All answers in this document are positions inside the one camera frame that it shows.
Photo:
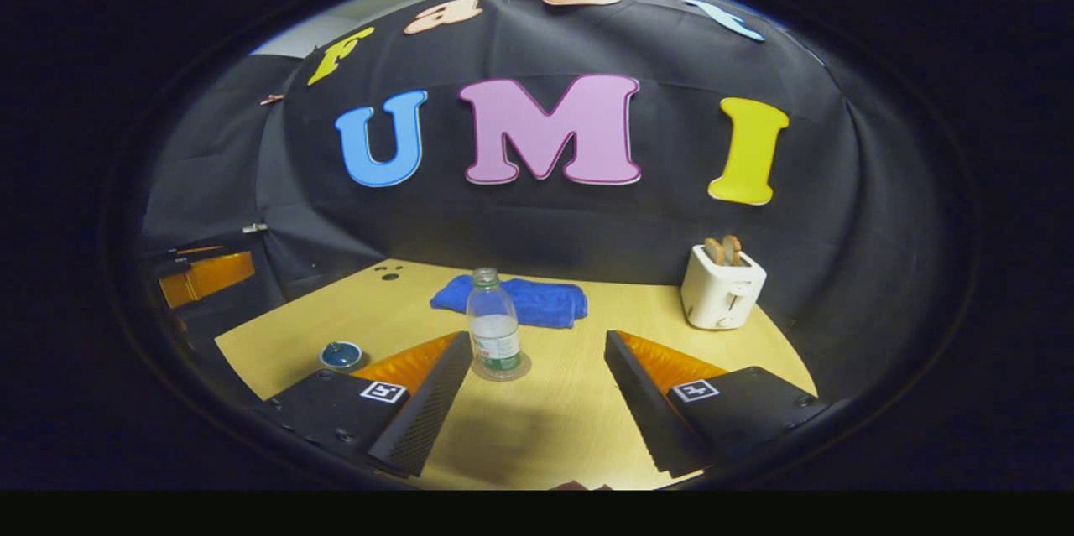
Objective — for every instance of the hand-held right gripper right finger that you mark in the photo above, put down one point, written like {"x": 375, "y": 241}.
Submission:
{"x": 633, "y": 402}

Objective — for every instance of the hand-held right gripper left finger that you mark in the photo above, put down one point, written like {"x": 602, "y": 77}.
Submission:
{"x": 432, "y": 410}

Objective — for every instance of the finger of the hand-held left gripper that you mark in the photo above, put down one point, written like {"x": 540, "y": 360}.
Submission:
{"x": 172, "y": 257}
{"x": 218, "y": 273}

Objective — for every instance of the clear plastic water bottle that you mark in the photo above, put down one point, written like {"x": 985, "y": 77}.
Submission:
{"x": 495, "y": 335}

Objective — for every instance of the green teacup white inside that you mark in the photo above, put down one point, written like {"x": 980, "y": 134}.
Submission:
{"x": 340, "y": 369}

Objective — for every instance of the white toaster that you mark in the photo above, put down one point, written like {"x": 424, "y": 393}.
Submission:
{"x": 713, "y": 297}

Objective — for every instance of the blue towel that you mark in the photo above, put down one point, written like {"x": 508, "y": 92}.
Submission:
{"x": 545, "y": 301}

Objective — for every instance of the brown toast slice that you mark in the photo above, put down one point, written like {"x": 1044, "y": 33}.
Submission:
{"x": 714, "y": 252}
{"x": 734, "y": 249}

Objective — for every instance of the red cloth clip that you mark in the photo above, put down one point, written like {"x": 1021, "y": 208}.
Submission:
{"x": 271, "y": 99}

